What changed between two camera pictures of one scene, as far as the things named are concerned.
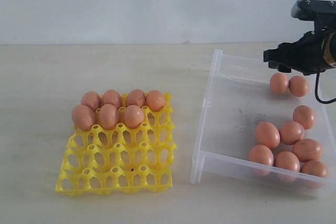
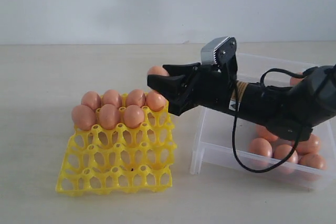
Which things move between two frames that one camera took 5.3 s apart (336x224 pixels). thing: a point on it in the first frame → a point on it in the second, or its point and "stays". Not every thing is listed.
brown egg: [109, 116] stays
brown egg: [83, 117] stays
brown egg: [261, 153] → [261, 146]
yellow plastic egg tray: [122, 160] stays
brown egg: [133, 116] stays
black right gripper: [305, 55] → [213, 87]
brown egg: [155, 100] stays
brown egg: [135, 97] stays
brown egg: [279, 83] → [157, 70]
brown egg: [112, 97] stays
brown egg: [287, 160] → [281, 151]
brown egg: [91, 99] stays
